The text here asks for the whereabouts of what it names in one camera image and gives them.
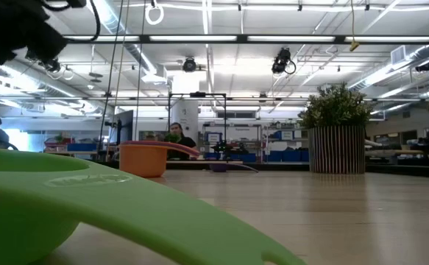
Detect white cable ring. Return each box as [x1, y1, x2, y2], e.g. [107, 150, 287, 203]
[144, 1, 165, 27]

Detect background workbench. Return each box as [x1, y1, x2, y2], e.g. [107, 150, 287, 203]
[364, 138, 429, 167]

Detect background storage shelf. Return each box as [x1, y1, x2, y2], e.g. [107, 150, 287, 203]
[201, 123, 311, 163]

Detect orange measuring cup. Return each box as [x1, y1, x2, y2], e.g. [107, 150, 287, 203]
[118, 143, 169, 179]

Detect long black hanging cable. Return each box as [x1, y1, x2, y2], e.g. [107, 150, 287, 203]
[96, 0, 125, 162]

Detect black monitor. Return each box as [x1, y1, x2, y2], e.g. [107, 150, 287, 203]
[111, 109, 135, 146]

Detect yellow hanging cord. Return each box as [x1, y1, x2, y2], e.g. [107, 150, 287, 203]
[349, 0, 361, 52]

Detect small navy measuring cup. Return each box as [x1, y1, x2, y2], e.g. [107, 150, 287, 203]
[209, 163, 260, 174]

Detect round black ceiling camera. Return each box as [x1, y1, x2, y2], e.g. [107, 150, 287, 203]
[182, 56, 198, 74]

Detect thin black hanging cable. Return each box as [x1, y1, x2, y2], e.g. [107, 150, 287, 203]
[134, 0, 147, 141]

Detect red measuring cup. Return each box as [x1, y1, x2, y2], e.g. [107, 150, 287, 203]
[119, 140, 201, 158]

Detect green measuring cup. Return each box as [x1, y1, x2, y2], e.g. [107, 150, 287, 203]
[0, 146, 307, 265]

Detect potted plant in striped pot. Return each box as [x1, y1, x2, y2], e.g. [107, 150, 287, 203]
[297, 82, 374, 175]

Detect blue storage bin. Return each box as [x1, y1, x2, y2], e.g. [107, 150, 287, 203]
[265, 149, 310, 163]
[66, 143, 98, 152]

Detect black overhead light bar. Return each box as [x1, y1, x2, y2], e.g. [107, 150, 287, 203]
[63, 34, 429, 46]

